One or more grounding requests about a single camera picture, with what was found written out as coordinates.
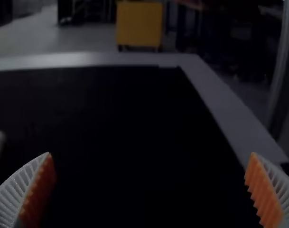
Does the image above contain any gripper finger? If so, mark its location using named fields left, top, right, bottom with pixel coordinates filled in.
left=0, top=152, right=57, bottom=228
left=243, top=152, right=289, bottom=228

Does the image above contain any black mat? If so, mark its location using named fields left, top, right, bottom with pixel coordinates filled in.
left=0, top=65, right=265, bottom=228

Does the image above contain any yellow wheeled cabinet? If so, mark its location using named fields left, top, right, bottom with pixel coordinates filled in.
left=115, top=0, right=164, bottom=52

